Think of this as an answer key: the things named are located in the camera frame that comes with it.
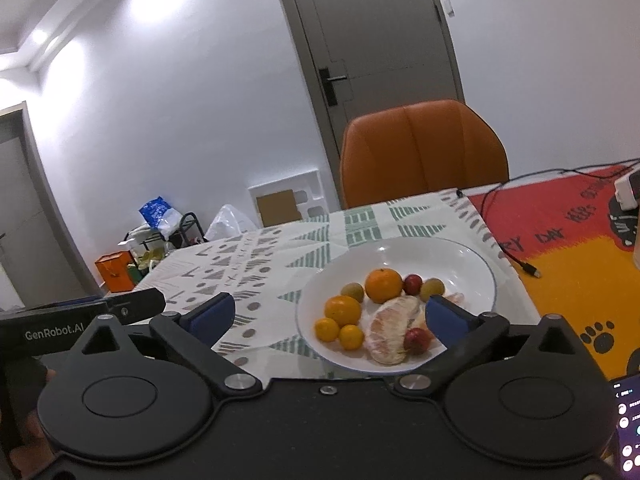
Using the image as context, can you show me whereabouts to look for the blue and white bag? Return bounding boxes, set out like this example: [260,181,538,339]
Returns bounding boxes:
[139,195,183,238]

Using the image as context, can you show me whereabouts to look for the black shoe rack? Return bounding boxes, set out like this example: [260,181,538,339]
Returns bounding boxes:
[125,212,208,261]

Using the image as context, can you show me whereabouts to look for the red and orange printed mat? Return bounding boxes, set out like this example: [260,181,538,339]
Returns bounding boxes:
[467,160,640,386]

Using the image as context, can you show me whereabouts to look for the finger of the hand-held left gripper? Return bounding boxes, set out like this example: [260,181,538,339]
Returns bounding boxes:
[107,288,166,325]

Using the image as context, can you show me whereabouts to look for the grey door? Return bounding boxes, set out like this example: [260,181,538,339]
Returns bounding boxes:
[267,0,466,211]

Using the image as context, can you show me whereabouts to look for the medium orange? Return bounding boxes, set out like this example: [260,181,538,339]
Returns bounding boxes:
[324,295,362,326]

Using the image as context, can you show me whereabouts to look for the orange paper bag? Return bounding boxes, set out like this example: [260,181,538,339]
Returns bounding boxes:
[95,252,137,295]

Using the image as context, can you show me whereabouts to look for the person's left hand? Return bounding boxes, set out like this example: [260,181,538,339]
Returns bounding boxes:
[0,356,56,468]

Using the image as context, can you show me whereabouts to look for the clear plastic bag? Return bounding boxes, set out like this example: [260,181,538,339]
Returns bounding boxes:
[205,204,256,243]

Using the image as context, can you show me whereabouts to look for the orange leather chair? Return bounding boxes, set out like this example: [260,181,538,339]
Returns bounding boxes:
[339,100,510,210]

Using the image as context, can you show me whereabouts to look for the peeled pomelo segment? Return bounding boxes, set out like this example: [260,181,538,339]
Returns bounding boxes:
[366,295,422,366]

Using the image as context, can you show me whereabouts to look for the white foam packaging board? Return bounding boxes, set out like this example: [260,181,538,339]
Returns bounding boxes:
[248,171,328,228]

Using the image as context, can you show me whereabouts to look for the large orange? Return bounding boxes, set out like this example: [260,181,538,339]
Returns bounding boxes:
[365,268,404,304]

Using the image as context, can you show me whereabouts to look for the smartphone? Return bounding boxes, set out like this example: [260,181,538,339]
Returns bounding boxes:
[609,372,640,476]

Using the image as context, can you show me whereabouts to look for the small orange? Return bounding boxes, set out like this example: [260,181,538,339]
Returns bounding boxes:
[314,318,341,343]
[338,324,365,352]

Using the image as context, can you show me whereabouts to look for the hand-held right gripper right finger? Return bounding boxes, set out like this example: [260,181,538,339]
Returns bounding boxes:
[395,295,583,401]

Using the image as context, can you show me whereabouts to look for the white power adapter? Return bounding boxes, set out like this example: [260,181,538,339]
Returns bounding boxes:
[612,170,640,211]

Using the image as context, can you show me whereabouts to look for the black door handle lock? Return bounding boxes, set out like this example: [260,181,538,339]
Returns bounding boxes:
[318,66,348,107]

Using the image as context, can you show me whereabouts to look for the black cable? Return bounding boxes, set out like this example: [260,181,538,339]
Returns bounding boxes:
[457,160,640,278]

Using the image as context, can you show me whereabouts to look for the grey doorway frame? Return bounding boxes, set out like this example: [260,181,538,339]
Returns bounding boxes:
[0,102,96,311]

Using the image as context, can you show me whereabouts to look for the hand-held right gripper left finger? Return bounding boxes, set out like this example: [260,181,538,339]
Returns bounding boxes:
[70,292,263,401]

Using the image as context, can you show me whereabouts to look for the white plate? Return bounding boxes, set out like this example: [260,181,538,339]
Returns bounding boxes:
[296,237,497,375]

